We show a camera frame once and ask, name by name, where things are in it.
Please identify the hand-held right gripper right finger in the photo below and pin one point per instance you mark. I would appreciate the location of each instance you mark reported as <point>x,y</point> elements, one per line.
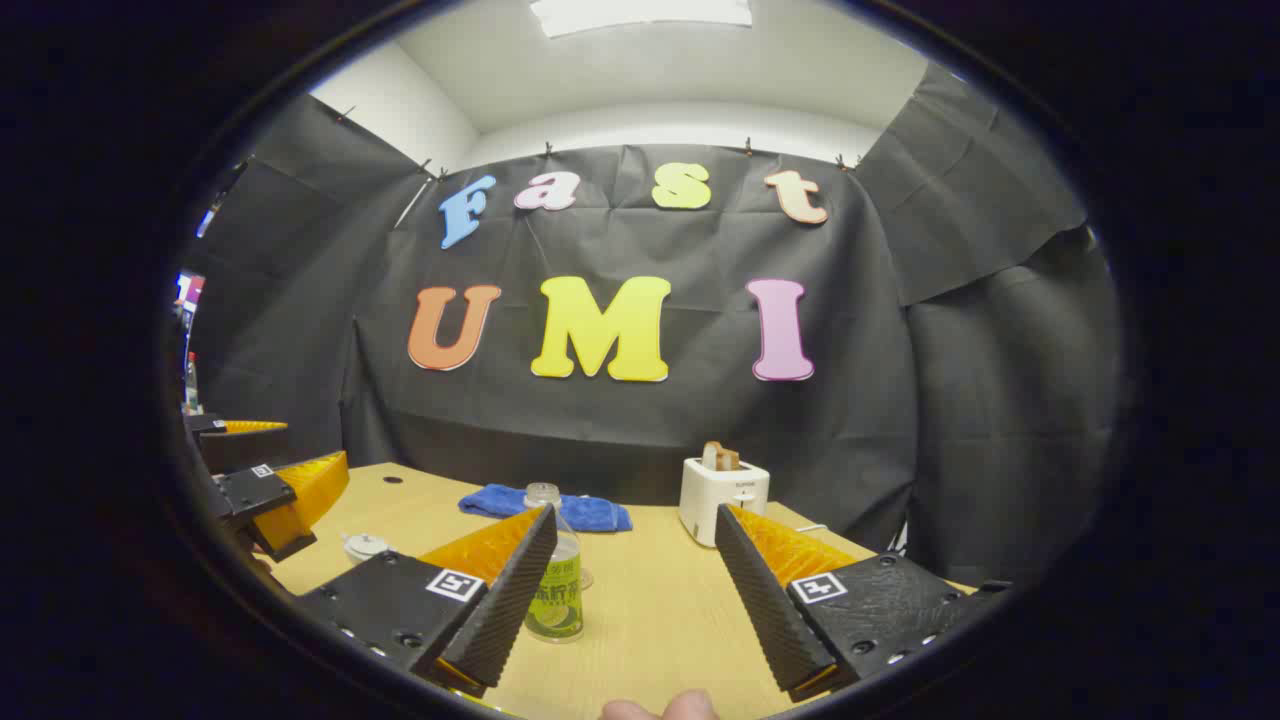
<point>765,610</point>

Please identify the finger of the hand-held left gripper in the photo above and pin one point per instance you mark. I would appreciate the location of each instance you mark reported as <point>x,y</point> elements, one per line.
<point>245,450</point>
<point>250,492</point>

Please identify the toasted bread slice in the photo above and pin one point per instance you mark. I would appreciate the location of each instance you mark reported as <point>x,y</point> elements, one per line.
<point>711,456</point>
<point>730,461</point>

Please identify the blue towel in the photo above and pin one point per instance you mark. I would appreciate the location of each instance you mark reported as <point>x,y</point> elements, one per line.
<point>600,515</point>

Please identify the ceiling light panel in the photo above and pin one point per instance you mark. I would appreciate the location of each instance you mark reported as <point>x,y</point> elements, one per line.
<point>640,14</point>

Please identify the black backdrop cloth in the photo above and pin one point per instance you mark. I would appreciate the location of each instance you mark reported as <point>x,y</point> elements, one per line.
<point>880,400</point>

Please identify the clear bottle red cap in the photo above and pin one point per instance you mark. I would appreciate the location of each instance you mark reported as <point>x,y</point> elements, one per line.
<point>191,390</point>

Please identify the clear water bottle green label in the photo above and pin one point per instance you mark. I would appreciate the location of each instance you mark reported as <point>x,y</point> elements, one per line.
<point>560,600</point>

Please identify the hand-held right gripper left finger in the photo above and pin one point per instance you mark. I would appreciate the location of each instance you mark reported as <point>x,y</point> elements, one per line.
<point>510,600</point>

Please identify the white teacup lid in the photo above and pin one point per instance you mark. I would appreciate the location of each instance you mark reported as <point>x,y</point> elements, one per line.
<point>366,547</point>

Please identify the computer monitor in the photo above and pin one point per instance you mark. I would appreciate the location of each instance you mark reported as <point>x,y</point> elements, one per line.
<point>190,292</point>

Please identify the white toaster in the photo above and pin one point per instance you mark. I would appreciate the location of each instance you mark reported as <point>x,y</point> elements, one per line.
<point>715,495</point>

